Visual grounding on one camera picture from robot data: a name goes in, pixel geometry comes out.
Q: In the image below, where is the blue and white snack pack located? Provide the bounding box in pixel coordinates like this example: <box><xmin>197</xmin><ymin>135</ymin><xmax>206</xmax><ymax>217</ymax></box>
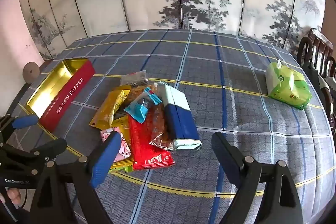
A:
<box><xmin>157</xmin><ymin>81</ymin><xmax>202</xmax><ymax>152</ymax></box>

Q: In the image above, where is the shiny gold snack packet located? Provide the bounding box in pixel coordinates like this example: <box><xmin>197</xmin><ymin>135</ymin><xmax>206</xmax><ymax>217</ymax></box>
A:
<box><xmin>89</xmin><ymin>84</ymin><xmax>132</xmax><ymax>130</ymax></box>

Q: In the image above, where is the grey round disc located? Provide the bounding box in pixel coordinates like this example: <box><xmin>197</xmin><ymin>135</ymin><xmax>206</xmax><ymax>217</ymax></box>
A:
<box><xmin>22</xmin><ymin>62</ymin><xmax>40</xmax><ymax>81</ymax></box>

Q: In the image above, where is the red tin box gold interior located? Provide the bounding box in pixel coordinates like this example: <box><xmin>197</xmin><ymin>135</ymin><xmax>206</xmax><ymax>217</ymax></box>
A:
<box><xmin>27</xmin><ymin>58</ymin><xmax>96</xmax><ymax>132</ymax></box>

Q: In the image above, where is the grey plaid tablecloth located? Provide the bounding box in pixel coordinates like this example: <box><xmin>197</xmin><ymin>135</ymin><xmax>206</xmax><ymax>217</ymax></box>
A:
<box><xmin>5</xmin><ymin>28</ymin><xmax>335</xmax><ymax>224</ymax></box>

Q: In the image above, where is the dark wooden chair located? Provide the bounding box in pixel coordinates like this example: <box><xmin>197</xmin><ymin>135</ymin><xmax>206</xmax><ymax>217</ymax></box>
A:
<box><xmin>322</xmin><ymin>56</ymin><xmax>336</xmax><ymax>130</ymax></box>
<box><xmin>297</xmin><ymin>27</ymin><xmax>335</xmax><ymax>69</ymax></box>

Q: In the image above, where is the dark grey clear snack packet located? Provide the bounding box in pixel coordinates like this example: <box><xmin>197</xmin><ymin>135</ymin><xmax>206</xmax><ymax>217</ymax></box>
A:
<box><xmin>120</xmin><ymin>70</ymin><xmax>149</xmax><ymax>88</ymax></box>

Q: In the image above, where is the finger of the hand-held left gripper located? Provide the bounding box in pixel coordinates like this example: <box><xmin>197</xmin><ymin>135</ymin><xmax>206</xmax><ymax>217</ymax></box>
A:
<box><xmin>0</xmin><ymin>138</ymin><xmax>68</xmax><ymax>177</ymax></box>
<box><xmin>0</xmin><ymin>113</ymin><xmax>39</xmax><ymax>143</ymax></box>

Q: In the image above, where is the yellow snack packet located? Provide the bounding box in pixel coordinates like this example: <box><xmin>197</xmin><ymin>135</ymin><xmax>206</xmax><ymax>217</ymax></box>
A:
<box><xmin>109</xmin><ymin>116</ymin><xmax>134</xmax><ymax>170</ymax></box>

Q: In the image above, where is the red snack packet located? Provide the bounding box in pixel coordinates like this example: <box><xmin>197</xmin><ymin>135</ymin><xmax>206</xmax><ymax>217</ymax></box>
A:
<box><xmin>127</xmin><ymin>115</ymin><xmax>175</xmax><ymax>170</ymax></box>

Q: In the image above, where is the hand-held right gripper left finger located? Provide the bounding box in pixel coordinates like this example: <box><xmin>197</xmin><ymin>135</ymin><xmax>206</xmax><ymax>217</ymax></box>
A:
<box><xmin>29</xmin><ymin>131</ymin><xmax>122</xmax><ymax>224</ymax></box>

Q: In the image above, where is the person's left hand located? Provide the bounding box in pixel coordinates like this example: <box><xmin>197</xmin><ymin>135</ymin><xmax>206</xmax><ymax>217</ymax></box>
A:
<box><xmin>0</xmin><ymin>186</ymin><xmax>23</xmax><ymax>207</ymax></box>

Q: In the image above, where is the teal snack packet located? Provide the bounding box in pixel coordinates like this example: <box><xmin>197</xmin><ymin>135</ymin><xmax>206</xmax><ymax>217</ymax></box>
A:
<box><xmin>123</xmin><ymin>87</ymin><xmax>163</xmax><ymax>124</ymax></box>

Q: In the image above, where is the pink snack packet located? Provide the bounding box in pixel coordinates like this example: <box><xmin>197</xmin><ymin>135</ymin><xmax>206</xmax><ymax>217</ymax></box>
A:
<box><xmin>100</xmin><ymin>126</ymin><xmax>132</xmax><ymax>161</ymax></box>

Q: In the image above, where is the green tissue pack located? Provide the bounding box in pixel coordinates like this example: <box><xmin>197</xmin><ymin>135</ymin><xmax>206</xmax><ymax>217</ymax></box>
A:
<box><xmin>265</xmin><ymin>59</ymin><xmax>313</xmax><ymax>111</ymax></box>

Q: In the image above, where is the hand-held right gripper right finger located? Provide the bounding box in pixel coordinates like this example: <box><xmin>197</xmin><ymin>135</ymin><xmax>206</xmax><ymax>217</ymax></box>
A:
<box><xmin>211</xmin><ymin>132</ymin><xmax>305</xmax><ymax>224</ymax></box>

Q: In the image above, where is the clear packet of nuts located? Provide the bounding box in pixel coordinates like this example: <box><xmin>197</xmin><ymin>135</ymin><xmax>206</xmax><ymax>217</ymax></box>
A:
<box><xmin>129</xmin><ymin>82</ymin><xmax>179</xmax><ymax>152</ymax></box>

